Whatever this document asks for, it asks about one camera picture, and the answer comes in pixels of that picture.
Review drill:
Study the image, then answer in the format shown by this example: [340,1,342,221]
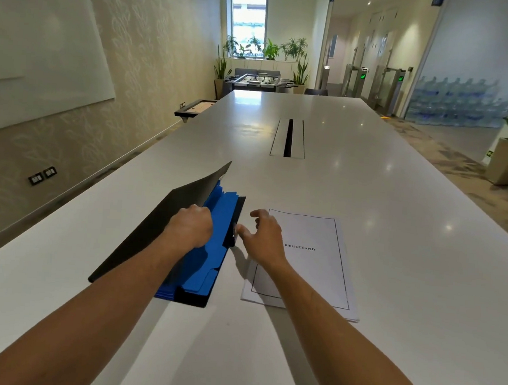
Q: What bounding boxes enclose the person's left hand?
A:
[160,202,217,262]

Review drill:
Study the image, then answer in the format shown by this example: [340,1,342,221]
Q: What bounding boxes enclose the person's right hand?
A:
[232,207,295,273]

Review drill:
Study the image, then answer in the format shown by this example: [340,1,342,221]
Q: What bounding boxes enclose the black file folder blue dividers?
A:
[86,150,249,311]

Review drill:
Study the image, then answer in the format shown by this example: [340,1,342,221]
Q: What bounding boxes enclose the person's left forearm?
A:
[0,226,186,385]

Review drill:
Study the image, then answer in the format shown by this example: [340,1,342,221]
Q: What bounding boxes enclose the person's right forearm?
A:
[245,255,452,385]

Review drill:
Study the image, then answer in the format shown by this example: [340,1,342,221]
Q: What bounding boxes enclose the white printed paper stack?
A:
[239,206,368,324]

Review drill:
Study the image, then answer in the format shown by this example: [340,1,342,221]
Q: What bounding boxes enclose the black wooden side table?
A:
[174,96,219,123]

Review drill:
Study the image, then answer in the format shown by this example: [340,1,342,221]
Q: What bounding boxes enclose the black foosball table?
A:
[223,67,300,99]

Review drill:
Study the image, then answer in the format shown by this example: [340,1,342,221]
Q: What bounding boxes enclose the tall snake plant beige pot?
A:
[290,52,312,95]
[211,44,235,100]

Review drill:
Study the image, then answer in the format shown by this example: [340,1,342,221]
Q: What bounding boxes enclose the white low cabinet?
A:
[225,56,301,76]

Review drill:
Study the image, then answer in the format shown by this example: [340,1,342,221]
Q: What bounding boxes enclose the leafy green plant on cabinet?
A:
[263,38,281,62]

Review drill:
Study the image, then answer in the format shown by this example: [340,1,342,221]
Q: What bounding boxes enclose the palm-like green plant on cabinet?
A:
[278,35,310,63]

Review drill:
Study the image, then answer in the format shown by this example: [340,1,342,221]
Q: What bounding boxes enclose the metal turnstile gates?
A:
[339,62,408,118]

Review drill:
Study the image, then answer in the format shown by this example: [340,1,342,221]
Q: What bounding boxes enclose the frosted glass whiteboard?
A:
[0,0,124,145]

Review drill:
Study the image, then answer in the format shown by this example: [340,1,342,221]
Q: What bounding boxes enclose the stack of blue water bottles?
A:
[404,73,508,132]

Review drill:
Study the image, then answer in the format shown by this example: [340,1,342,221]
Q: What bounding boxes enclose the table cable slot cover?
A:
[269,117,309,160]

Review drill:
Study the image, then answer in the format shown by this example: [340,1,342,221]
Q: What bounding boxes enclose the black double wall outlet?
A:
[27,164,59,189]

